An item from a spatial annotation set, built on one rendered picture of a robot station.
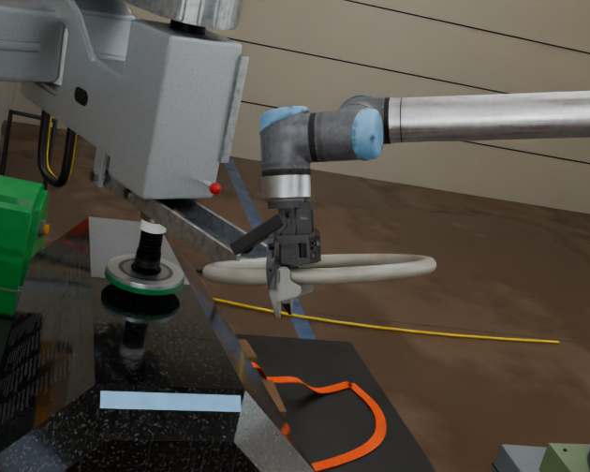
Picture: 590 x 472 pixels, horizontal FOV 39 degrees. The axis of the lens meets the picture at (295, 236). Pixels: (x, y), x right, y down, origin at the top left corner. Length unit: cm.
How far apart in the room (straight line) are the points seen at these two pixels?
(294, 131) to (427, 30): 608
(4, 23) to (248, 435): 134
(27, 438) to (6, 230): 200
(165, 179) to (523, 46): 606
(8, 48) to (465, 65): 566
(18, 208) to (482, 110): 262
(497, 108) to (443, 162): 628
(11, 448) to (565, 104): 134
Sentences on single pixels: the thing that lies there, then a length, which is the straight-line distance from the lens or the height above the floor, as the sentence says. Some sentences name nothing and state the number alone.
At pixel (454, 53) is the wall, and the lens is 766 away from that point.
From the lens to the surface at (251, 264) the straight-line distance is 191.
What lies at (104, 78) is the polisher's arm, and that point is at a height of 138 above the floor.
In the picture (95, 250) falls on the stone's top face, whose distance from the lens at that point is 258.
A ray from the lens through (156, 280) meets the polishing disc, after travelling 229.
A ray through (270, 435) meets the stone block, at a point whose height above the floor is 73.
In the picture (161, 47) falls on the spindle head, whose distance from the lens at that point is 206.
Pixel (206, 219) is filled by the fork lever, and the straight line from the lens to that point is 217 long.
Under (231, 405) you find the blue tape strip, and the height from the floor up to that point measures 81.
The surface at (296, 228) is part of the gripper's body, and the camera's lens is 151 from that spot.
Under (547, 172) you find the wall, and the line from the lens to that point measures 836.
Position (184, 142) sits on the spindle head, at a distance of 213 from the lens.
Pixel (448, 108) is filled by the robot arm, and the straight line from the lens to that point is 159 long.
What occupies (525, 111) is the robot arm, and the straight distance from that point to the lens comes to 159.
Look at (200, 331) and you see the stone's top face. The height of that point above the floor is 84.
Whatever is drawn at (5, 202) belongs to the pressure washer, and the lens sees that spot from 386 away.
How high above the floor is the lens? 182
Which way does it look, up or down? 19 degrees down
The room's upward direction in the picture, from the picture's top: 13 degrees clockwise
